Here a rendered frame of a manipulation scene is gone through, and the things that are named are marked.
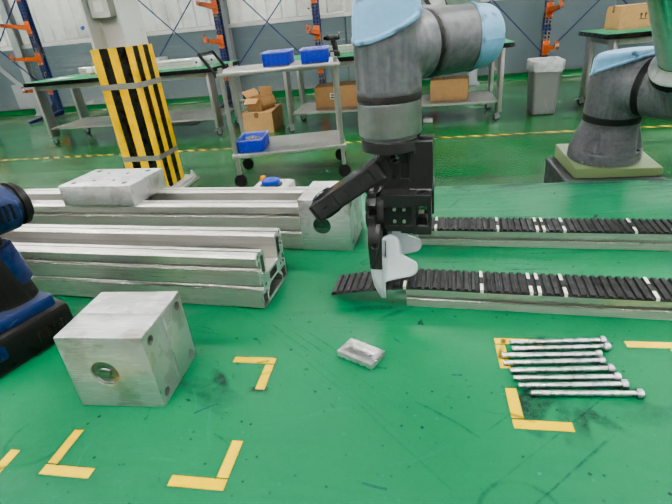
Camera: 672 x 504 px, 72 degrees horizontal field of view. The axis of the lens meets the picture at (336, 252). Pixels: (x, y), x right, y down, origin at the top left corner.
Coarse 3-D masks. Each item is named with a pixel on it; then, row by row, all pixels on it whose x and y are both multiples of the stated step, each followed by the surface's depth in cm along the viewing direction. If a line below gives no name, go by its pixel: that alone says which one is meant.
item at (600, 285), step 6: (594, 276) 60; (600, 276) 60; (594, 282) 59; (600, 282) 59; (606, 282) 59; (594, 288) 58; (600, 288) 58; (606, 288) 58; (600, 294) 57; (606, 294) 57; (612, 294) 56
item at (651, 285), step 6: (642, 282) 58; (648, 282) 58; (654, 282) 58; (648, 288) 57; (654, 288) 57; (660, 288) 56; (654, 294) 55; (660, 294) 56; (666, 294) 55; (654, 300) 55; (660, 300) 55; (666, 300) 55
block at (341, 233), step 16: (304, 192) 82; (304, 208) 79; (352, 208) 80; (304, 224) 80; (320, 224) 80; (336, 224) 79; (352, 224) 80; (304, 240) 82; (320, 240) 81; (336, 240) 80; (352, 240) 80
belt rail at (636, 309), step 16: (416, 304) 64; (432, 304) 63; (448, 304) 62; (464, 304) 62; (480, 304) 61; (496, 304) 61; (512, 304) 60; (528, 304) 60; (544, 304) 60; (560, 304) 59; (576, 304) 59; (592, 304) 58; (608, 304) 57; (624, 304) 57; (640, 304) 56; (656, 304) 56
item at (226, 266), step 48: (48, 240) 80; (96, 240) 78; (144, 240) 75; (192, 240) 73; (240, 240) 71; (48, 288) 75; (96, 288) 73; (144, 288) 70; (192, 288) 68; (240, 288) 66
